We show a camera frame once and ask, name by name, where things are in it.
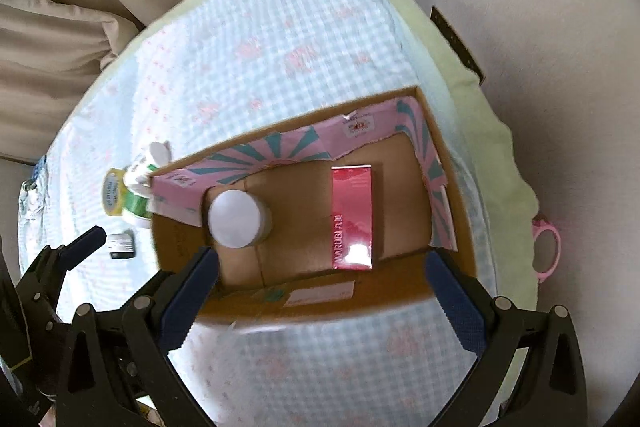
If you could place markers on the green and white bottle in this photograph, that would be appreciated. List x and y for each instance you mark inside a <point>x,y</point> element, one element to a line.
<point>150,162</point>

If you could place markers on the small dark jar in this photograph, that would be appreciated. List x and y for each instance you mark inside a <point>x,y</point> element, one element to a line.
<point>122,245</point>

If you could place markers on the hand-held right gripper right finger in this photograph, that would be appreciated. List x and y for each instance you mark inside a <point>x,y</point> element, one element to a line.
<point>456,304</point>

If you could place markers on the blue checkered pink print blanket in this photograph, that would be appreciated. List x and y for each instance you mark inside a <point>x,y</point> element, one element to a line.
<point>250,32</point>

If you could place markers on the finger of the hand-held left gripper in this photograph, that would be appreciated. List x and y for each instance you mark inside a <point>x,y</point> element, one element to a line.
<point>82,244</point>

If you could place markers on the white lid jar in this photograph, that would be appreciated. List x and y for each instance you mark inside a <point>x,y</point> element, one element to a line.
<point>235,218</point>

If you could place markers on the cardboard box pink flaps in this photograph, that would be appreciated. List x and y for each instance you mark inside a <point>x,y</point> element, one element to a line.
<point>300,202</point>

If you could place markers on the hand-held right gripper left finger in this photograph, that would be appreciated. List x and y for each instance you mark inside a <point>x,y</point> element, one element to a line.
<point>190,294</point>

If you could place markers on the pale green bed sheet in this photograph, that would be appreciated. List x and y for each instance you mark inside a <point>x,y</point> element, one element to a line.
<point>480,117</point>

